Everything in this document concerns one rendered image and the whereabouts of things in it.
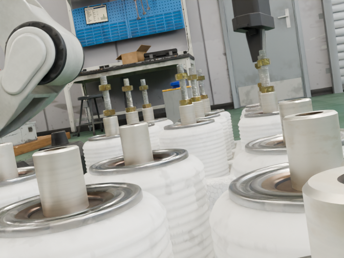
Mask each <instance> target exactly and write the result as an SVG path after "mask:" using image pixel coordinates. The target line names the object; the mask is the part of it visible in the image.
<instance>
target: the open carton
mask: <svg viewBox="0 0 344 258"><path fill-rule="evenodd" d="M150 47H151V46H148V45H141V46H140V47H139V48H138V50H137V51H135V52H130V53H125V54H121V55H120V56H119V57H117V58H116V59H115V60H122V64H123V65H125V64H129V63H135V62H140V61H144V59H145V58H144V53H147V51H148V50H149V48H150Z"/></svg>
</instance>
